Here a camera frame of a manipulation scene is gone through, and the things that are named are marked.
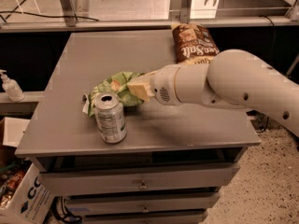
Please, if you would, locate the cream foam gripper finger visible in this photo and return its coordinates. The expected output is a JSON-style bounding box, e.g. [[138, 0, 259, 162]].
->
[[127, 71, 156, 102]]

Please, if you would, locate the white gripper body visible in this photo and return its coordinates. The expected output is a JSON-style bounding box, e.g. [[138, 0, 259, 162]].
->
[[150, 64, 180, 105]]

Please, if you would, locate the green jalapeno chip bag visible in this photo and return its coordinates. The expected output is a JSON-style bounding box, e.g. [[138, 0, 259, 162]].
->
[[82, 72, 144, 117]]

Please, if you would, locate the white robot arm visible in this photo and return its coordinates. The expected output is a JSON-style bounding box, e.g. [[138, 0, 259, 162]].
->
[[127, 49, 299, 135]]

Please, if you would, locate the silver 7up soda can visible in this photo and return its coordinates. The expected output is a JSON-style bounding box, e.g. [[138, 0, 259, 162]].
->
[[93, 92, 127, 144]]

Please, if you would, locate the brown sea salt chip bag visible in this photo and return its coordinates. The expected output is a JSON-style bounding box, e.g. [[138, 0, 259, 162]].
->
[[171, 23, 220, 64]]

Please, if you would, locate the grey drawer cabinet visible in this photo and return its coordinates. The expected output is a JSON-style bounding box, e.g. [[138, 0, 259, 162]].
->
[[17, 30, 259, 224]]

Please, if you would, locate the white pump bottle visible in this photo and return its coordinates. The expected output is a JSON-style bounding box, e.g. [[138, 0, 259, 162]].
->
[[0, 70, 25, 102]]

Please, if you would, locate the white cardboard box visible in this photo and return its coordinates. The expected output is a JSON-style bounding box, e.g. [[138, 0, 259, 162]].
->
[[0, 118, 54, 224]]

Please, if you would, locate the black cable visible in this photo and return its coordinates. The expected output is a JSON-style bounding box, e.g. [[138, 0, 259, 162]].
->
[[0, 0, 100, 24]]

